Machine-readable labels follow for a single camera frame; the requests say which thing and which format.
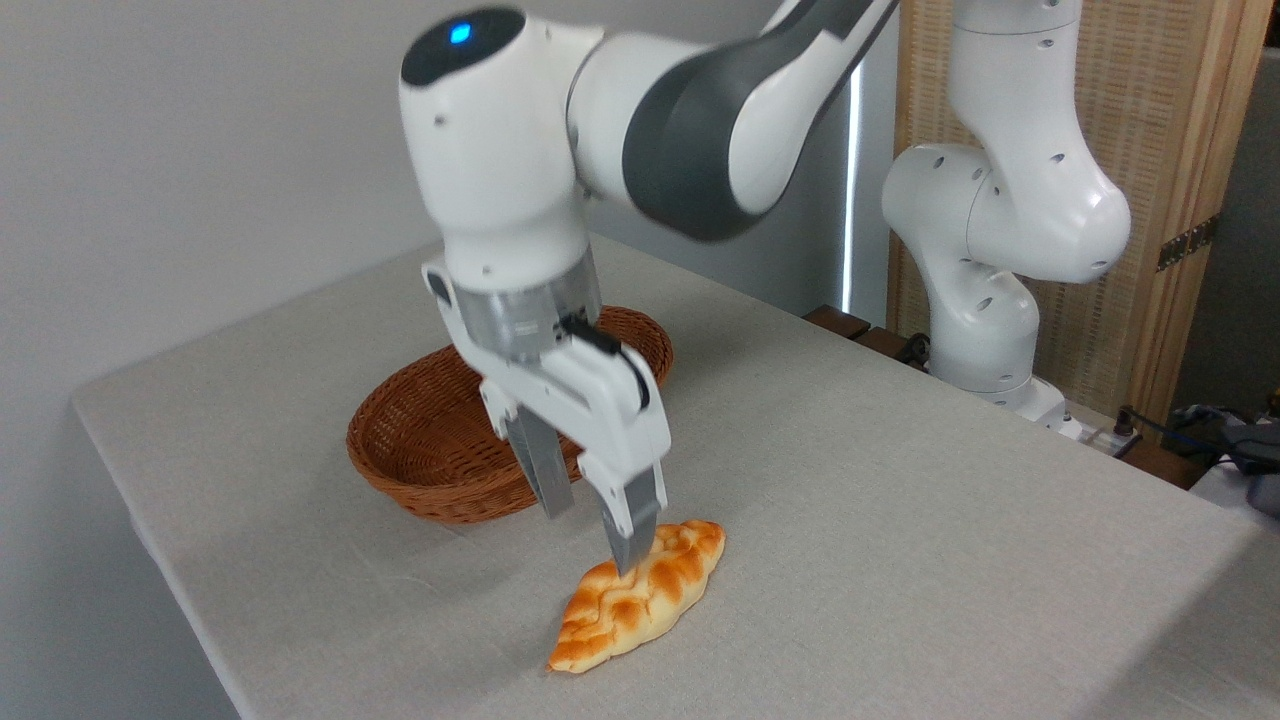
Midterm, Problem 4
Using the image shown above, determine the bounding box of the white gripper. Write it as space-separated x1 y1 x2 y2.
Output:
448 318 672 578

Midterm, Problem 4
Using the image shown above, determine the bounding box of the long braided bread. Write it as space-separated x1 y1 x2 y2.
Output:
546 519 727 674

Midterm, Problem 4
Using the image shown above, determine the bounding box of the brown wicker basket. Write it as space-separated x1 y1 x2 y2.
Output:
346 305 675 525

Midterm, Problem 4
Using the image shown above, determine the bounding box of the grey linen tablecloth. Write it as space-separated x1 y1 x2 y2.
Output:
70 232 1280 720

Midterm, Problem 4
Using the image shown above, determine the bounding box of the bright vertical light strip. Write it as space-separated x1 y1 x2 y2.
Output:
840 60 864 313

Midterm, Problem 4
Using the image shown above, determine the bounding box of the brass screen hinge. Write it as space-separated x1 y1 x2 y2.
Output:
1156 214 1221 273

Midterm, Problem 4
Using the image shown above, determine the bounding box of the dark grey device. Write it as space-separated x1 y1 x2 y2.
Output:
1243 420 1280 518

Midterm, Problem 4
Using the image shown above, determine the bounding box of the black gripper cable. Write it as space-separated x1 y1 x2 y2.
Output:
562 315 653 411

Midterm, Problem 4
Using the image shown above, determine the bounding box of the black power cable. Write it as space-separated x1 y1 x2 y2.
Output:
1113 405 1280 473

